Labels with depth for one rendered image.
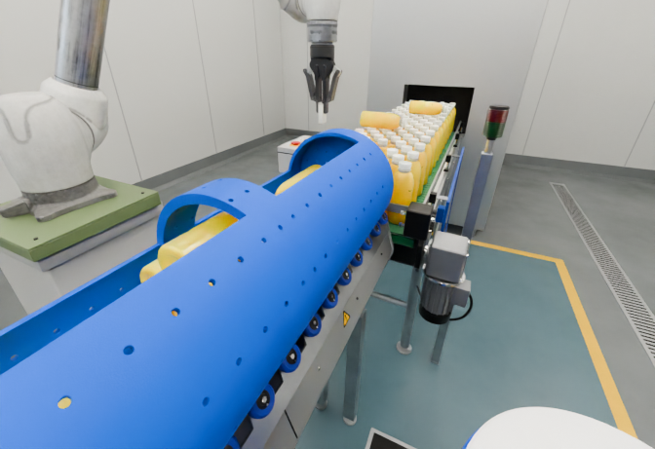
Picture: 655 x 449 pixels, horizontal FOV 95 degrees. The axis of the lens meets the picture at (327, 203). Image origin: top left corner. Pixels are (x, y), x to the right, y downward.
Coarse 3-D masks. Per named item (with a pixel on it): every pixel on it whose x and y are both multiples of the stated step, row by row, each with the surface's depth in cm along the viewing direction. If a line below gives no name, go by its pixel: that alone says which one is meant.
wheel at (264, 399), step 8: (264, 392) 43; (272, 392) 43; (256, 400) 41; (264, 400) 42; (272, 400) 43; (256, 408) 41; (264, 408) 42; (272, 408) 43; (256, 416) 41; (264, 416) 41
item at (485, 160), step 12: (492, 156) 104; (480, 168) 107; (480, 180) 109; (480, 192) 110; (480, 204) 112; (468, 216) 116; (468, 228) 118; (444, 324) 141; (444, 336) 143; (432, 360) 153
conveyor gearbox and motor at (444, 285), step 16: (432, 240) 102; (448, 240) 99; (464, 240) 99; (432, 256) 97; (448, 256) 95; (464, 256) 92; (432, 272) 100; (448, 272) 97; (432, 288) 103; (448, 288) 100; (464, 288) 100; (432, 304) 106; (448, 304) 104; (464, 304) 102; (432, 320) 107
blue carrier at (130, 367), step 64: (192, 192) 42; (256, 192) 42; (320, 192) 49; (384, 192) 70; (192, 256) 30; (256, 256) 35; (320, 256) 44; (64, 320) 39; (128, 320) 24; (192, 320) 27; (256, 320) 32; (0, 384) 18; (64, 384) 20; (128, 384) 22; (192, 384) 25; (256, 384) 32; (0, 448) 17; (64, 448) 18; (128, 448) 21; (192, 448) 25
